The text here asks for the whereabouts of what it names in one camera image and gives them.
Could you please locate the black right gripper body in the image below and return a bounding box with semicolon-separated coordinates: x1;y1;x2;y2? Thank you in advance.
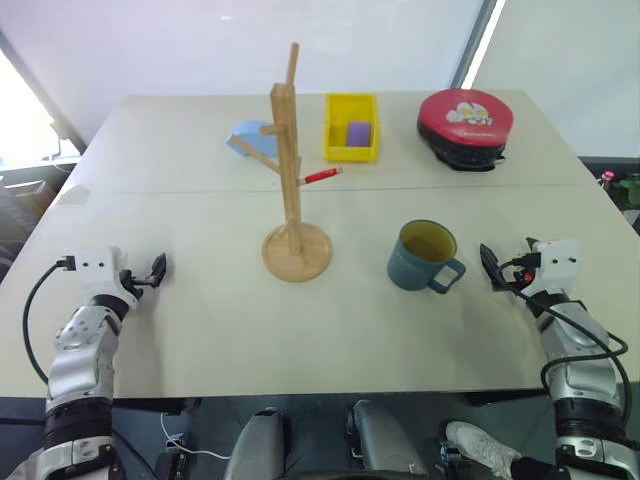
497;252;543;298

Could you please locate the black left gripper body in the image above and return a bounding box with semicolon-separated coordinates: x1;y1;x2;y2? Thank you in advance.
118;268;153;302

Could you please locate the wooden mug tree stand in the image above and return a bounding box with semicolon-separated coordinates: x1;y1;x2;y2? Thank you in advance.
228;42;344;284

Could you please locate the red and black round pad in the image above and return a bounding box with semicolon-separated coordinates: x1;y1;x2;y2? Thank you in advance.
416;88;517;174

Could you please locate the green potted plant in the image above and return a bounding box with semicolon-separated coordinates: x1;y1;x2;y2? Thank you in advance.
599;169;640;209

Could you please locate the white sneaker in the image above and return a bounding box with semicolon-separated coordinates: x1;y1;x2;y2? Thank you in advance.
443;420;524;480

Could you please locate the purple block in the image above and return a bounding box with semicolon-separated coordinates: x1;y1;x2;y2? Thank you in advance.
346;121;372;148

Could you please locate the yellow plastic bin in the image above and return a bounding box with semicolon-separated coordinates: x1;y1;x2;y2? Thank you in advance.
321;92;381;164

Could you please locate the grey left robot leg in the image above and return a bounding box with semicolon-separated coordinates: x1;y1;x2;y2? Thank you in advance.
223;407;293;480

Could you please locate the grey robot leg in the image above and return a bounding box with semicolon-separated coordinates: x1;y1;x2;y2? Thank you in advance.
344;399;430;480
223;407;293;480

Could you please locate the grey right robot leg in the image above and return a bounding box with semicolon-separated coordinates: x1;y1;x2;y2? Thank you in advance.
344;399;430;480

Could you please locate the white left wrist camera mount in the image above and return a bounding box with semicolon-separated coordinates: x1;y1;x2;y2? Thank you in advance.
63;246;142;307

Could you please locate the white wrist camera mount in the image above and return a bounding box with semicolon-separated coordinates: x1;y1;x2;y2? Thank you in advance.
524;237;582;297
63;246;142;307

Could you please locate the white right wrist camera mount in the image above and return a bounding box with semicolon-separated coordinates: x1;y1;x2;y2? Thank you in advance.
524;237;582;297

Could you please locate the blue mug with handle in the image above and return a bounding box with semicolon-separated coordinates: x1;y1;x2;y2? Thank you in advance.
386;219;467;296

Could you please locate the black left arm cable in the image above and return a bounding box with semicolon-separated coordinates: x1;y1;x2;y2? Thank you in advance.
21;256;77;386

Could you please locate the white floor cable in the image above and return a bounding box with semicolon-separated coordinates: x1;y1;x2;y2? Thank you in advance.
159;410;232;460

